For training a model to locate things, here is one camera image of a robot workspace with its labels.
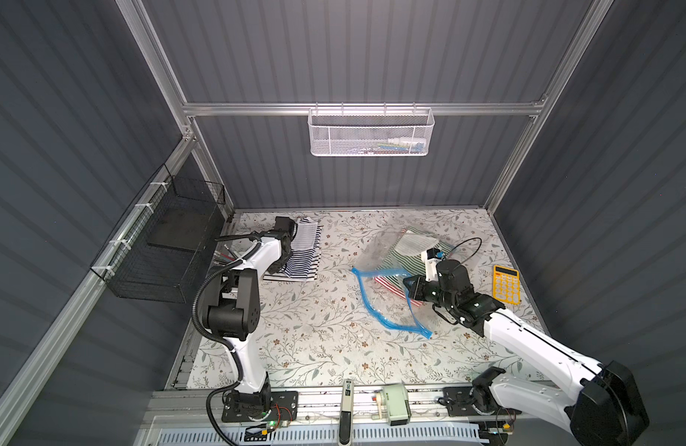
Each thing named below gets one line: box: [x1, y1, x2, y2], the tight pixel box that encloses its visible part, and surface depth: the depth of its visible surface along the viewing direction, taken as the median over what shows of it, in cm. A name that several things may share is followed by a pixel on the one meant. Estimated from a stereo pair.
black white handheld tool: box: [338, 379, 355, 446], surface depth 69 cm
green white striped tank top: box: [375, 225, 455, 283], surface depth 106 cm
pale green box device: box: [382, 383, 412, 427], surface depth 71 cm
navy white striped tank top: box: [263, 216, 323, 282], surface depth 107 cm
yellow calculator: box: [491, 264, 522, 305], surface depth 98 cm
